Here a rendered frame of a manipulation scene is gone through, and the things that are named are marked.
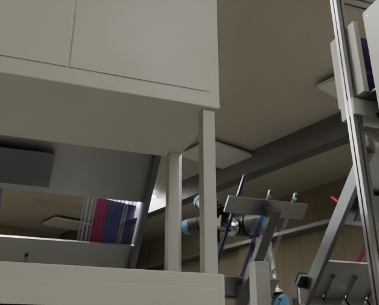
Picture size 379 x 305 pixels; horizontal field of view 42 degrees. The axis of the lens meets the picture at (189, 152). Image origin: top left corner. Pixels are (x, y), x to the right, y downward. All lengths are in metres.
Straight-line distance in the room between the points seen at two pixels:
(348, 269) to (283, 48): 2.87
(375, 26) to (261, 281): 1.05
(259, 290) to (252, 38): 2.99
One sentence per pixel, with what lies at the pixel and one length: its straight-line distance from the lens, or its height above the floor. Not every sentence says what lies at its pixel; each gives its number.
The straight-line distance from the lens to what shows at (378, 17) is 2.03.
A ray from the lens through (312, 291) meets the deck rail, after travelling 2.16.
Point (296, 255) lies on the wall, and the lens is 8.38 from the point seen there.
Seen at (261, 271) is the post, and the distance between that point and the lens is 1.94.
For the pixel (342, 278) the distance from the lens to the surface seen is 2.24.
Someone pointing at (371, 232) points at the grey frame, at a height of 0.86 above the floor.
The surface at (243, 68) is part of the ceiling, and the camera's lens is 4.94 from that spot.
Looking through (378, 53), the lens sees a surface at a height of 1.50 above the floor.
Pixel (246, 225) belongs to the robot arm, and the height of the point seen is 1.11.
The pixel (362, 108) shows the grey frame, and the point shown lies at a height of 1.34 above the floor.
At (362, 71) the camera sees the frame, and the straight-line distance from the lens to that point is 2.01.
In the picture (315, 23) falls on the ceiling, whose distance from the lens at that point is 4.47.
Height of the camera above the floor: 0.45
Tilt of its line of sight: 23 degrees up
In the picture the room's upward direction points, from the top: straight up
